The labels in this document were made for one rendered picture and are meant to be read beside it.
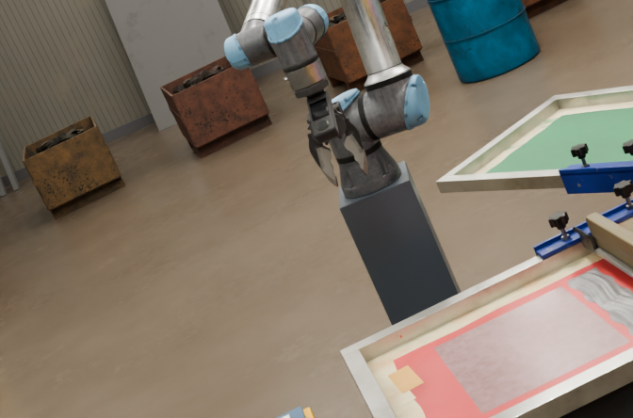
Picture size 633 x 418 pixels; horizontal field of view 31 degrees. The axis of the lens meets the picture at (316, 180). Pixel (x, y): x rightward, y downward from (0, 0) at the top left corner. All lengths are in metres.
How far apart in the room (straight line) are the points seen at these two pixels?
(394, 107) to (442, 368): 0.65
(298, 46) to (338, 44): 7.55
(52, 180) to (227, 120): 1.67
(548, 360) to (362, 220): 0.70
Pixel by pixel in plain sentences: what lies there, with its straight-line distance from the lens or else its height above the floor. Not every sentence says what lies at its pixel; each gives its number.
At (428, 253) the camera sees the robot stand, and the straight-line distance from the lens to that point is 2.72.
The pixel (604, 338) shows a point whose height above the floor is 0.96.
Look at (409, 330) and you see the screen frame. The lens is 2.45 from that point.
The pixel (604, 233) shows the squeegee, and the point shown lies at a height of 1.05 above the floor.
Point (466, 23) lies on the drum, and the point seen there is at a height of 0.46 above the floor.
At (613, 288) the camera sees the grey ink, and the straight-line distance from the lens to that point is 2.33.
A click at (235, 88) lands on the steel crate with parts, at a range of 9.99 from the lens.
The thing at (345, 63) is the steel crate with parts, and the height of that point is 0.29.
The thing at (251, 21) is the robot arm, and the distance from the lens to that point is 2.39.
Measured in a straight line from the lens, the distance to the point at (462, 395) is 2.17.
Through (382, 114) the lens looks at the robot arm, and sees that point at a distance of 2.61.
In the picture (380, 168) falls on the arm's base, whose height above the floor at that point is 1.25.
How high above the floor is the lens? 1.95
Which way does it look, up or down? 15 degrees down
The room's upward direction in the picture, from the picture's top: 24 degrees counter-clockwise
